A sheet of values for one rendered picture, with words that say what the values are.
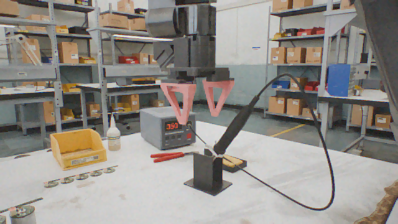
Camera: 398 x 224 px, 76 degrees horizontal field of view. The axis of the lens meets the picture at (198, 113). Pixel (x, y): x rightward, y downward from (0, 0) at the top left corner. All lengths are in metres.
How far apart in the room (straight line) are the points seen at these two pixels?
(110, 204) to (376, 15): 0.48
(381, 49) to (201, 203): 0.35
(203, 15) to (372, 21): 0.24
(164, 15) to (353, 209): 0.45
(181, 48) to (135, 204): 0.28
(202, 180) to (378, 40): 0.35
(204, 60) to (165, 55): 0.10
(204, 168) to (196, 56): 0.21
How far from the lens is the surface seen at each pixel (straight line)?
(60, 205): 0.51
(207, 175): 0.49
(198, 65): 0.45
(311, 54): 4.59
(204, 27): 0.46
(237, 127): 0.43
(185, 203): 0.46
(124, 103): 5.11
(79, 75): 4.99
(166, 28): 0.49
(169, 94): 0.45
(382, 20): 0.43
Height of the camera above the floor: 0.98
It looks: 11 degrees down
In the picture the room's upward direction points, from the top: straight up
